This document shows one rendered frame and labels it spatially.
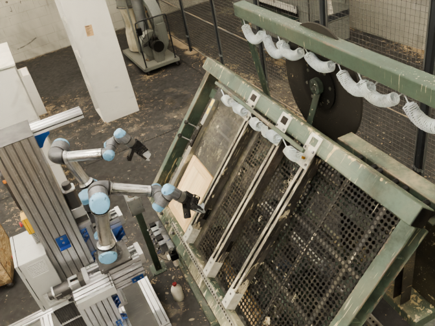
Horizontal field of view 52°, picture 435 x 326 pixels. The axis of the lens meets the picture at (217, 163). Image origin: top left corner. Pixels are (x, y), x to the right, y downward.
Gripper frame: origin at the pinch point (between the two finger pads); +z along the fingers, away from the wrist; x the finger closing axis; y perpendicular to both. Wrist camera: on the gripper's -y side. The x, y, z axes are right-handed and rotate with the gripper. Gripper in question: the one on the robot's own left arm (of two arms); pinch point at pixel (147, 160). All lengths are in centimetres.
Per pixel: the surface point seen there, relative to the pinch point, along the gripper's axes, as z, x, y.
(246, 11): -24, 7, 130
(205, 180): 26.2, -34.2, 20.8
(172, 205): 40.9, -9.4, -14.7
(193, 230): 34, -55, -10
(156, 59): 172, 483, 77
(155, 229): 46, -9, -39
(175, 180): 32.8, -0.2, 1.1
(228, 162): 12, -55, 42
